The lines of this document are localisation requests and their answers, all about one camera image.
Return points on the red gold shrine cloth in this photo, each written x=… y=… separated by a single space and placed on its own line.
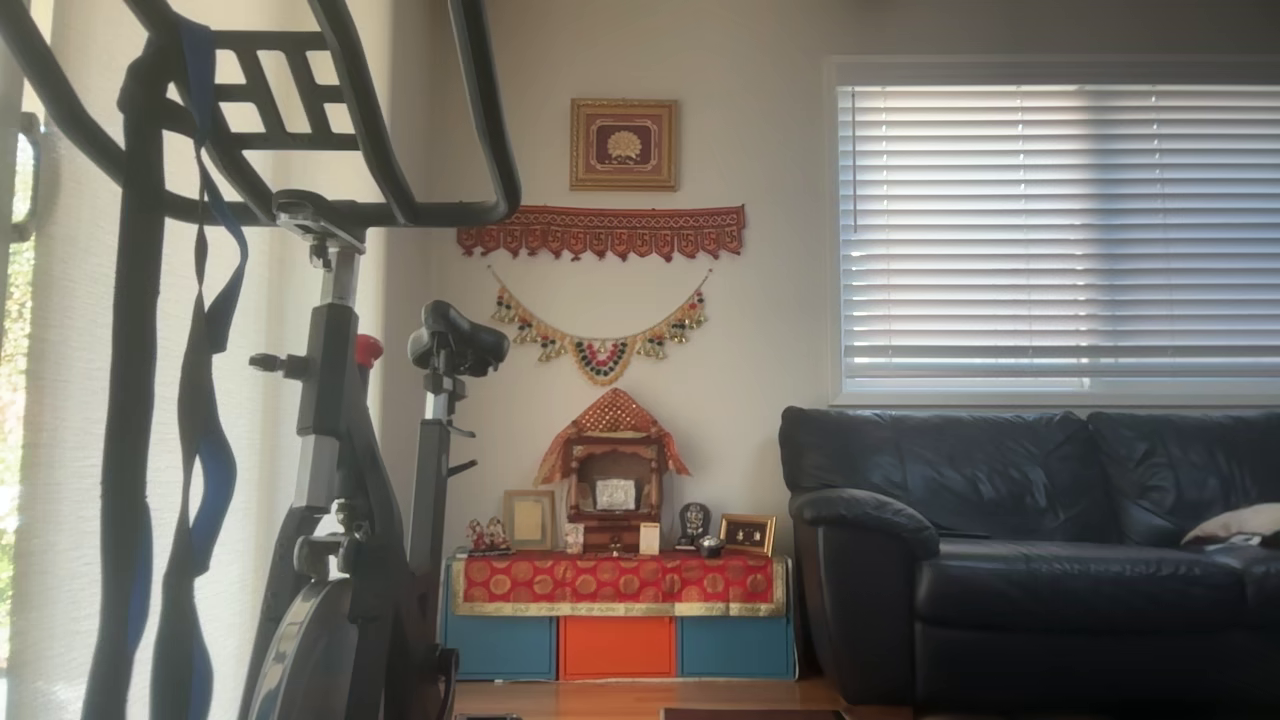
x=612 y=412

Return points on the silver shrine plaque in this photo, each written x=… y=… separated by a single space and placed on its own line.
x=615 y=493

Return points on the dark idol plaque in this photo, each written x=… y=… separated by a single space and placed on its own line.
x=692 y=522

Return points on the small wooden shrine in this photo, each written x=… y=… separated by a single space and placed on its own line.
x=612 y=535

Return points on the small white picture card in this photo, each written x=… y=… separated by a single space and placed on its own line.
x=573 y=539
x=649 y=539

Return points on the small black bowl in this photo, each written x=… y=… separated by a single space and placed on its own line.
x=709 y=547

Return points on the red gold table runner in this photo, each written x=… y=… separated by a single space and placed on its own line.
x=615 y=583

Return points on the colourful deity figurines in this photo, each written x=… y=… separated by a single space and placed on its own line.
x=488 y=537

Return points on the orange storage bin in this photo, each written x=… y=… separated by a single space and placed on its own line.
x=617 y=648

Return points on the blue storage bin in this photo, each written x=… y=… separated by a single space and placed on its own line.
x=500 y=648
x=735 y=648

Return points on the black grey exercise bike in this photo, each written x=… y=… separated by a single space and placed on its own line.
x=330 y=400

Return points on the dark floor rug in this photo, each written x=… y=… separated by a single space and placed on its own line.
x=750 y=714

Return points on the black leather sofa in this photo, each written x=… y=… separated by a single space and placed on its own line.
x=1000 y=590

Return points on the white window blinds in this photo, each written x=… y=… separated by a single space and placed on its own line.
x=1050 y=240

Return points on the blue black resistance band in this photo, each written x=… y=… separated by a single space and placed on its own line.
x=200 y=450

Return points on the white sheer curtain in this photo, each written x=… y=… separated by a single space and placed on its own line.
x=70 y=450

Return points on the white cushion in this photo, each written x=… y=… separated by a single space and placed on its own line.
x=1240 y=522

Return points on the beaded wall garland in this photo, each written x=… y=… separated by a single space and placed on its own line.
x=600 y=358

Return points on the red embroidered wall valance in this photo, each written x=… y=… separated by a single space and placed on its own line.
x=600 y=230

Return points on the beige photo frame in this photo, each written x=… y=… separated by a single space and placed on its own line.
x=528 y=520

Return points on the gold photo frame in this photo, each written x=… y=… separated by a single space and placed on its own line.
x=747 y=534

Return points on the gold framed wall picture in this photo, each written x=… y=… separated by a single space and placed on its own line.
x=624 y=145

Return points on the white window frame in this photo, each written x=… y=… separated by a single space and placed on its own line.
x=832 y=250

